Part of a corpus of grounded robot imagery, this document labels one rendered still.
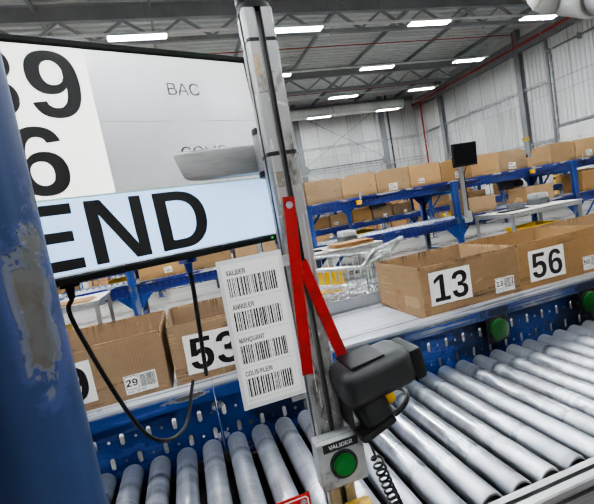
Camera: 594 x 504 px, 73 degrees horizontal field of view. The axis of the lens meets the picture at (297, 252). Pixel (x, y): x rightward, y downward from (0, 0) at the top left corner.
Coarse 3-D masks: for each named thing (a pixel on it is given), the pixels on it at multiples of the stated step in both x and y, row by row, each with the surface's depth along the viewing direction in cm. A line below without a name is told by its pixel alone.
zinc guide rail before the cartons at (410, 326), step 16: (592, 272) 145; (544, 288) 136; (560, 288) 136; (480, 304) 131; (496, 304) 129; (416, 320) 126; (432, 320) 123; (368, 336) 119; (384, 336) 118; (208, 384) 104; (128, 400) 103; (144, 400) 101; (160, 400) 101; (96, 416) 97
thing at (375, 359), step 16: (352, 352) 54; (368, 352) 53; (384, 352) 52; (400, 352) 51; (416, 352) 52; (336, 368) 52; (352, 368) 50; (368, 368) 50; (384, 368) 50; (400, 368) 51; (416, 368) 52; (336, 384) 52; (352, 384) 49; (368, 384) 50; (384, 384) 50; (400, 384) 51; (352, 400) 50; (368, 400) 50; (384, 400) 52; (368, 416) 52; (384, 416) 52; (368, 432) 52
